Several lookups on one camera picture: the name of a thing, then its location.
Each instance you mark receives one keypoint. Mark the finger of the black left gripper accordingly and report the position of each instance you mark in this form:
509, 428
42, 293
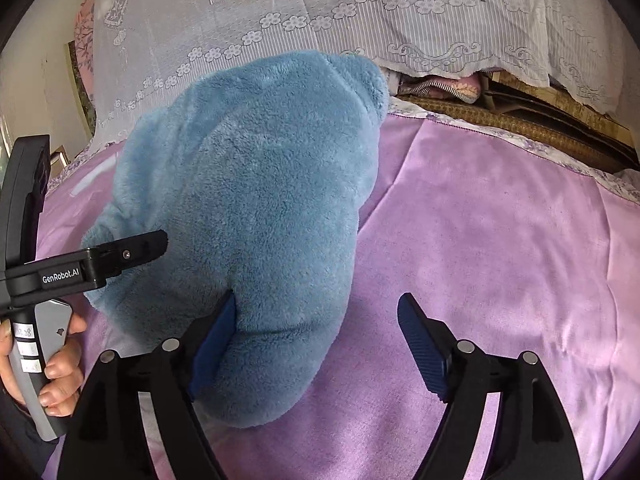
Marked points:
115, 257

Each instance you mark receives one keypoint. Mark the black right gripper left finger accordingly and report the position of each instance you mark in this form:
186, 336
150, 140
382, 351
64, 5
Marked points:
106, 437

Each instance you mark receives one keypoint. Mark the blue fleece garment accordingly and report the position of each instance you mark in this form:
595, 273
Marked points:
257, 175

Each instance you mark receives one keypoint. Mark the person's left hand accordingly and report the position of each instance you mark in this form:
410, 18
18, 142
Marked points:
59, 397

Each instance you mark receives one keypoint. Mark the pink bed sheet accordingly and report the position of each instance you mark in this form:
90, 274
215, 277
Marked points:
510, 250

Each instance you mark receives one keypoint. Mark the white lace cover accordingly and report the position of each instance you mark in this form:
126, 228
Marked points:
147, 51

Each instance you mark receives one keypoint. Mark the floral white bed edge cloth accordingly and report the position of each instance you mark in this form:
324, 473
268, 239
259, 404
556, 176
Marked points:
617, 185

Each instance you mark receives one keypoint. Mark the woven straw mat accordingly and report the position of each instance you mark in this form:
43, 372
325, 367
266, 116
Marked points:
548, 115

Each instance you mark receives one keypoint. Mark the folded pink patterned cloth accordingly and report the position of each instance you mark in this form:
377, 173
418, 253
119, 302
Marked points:
466, 89

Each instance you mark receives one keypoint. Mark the pink floral wall hanging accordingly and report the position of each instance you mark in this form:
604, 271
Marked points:
80, 51

